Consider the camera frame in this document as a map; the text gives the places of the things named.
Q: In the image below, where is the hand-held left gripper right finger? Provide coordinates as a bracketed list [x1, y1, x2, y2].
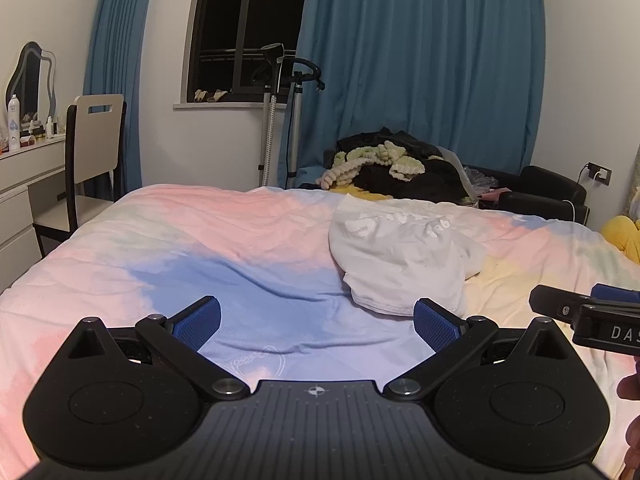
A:
[382, 297, 574, 402]

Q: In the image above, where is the dark window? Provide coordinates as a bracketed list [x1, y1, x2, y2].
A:
[185, 0, 313, 106]

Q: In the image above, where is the white t-shirt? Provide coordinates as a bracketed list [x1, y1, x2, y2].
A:
[327, 194, 487, 317]

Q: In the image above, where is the white spray bottle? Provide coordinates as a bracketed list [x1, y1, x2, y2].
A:
[7, 95, 22, 152]

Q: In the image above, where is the yellow plush toy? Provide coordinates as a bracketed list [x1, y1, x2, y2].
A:
[600, 215, 640, 266]

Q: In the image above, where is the wide blue curtain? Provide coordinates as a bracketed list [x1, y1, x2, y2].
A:
[277, 0, 546, 191]

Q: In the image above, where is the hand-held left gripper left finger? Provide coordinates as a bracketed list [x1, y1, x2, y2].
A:
[65, 295, 252, 402]

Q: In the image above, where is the yellow cloth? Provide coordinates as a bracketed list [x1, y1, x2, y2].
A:
[332, 185, 382, 202]

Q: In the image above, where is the wavy-edged mirror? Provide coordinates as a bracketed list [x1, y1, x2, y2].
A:
[5, 41, 58, 126]

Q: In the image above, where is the pile of black clothes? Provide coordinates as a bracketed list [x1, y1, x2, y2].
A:
[325, 127, 481, 206]

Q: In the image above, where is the white chair with black frame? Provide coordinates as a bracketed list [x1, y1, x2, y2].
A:
[32, 93, 128, 256]

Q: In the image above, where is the bed with pastel sheet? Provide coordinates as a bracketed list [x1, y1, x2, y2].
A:
[0, 185, 640, 480]

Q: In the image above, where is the cream fuzzy garment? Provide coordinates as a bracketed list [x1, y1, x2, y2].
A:
[315, 141, 426, 191]

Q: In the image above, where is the white charger cable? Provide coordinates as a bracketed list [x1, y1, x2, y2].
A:
[562, 172, 601, 221]

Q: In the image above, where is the white window sill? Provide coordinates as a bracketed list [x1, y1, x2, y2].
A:
[173, 101, 296, 111]

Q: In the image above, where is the narrow blue curtain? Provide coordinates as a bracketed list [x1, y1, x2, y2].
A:
[82, 0, 158, 201]

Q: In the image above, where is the person's right hand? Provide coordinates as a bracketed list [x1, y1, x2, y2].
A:
[617, 357, 640, 453]

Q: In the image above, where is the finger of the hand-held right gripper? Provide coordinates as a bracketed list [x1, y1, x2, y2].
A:
[529, 285, 594, 327]
[591, 282, 640, 307]

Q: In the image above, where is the garment steamer stand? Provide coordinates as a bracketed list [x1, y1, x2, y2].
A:
[250, 42, 327, 190]

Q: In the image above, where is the white dressing table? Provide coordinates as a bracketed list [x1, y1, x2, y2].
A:
[0, 132, 68, 296]

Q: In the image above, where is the black sofa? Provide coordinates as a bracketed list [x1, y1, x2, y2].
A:
[460, 164, 591, 223]

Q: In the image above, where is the sheer grey cloth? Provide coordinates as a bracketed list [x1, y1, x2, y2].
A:
[440, 147, 487, 196]

